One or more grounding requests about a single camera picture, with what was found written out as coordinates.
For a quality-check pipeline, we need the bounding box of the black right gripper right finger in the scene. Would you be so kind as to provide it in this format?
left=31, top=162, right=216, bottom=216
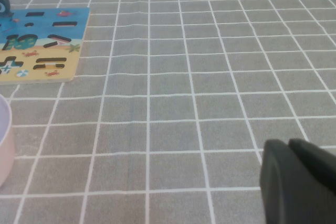
left=288, top=138, right=336, bottom=196

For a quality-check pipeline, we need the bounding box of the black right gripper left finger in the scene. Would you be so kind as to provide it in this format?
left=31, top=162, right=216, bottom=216
left=259, top=139, right=336, bottom=224

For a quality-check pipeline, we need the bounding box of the wooden number puzzle board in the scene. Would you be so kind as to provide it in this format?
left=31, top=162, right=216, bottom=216
left=0, top=7, right=91, bottom=86

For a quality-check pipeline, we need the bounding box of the pink plastic bowl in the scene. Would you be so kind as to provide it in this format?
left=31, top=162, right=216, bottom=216
left=0, top=94, right=15, bottom=188

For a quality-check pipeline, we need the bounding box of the dark grey fish piece nine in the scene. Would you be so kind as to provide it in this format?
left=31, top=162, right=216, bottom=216
left=0, top=0, right=13, bottom=18

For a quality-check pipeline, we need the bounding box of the grey checked tablecloth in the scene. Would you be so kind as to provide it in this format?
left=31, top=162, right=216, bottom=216
left=0, top=0, right=336, bottom=224

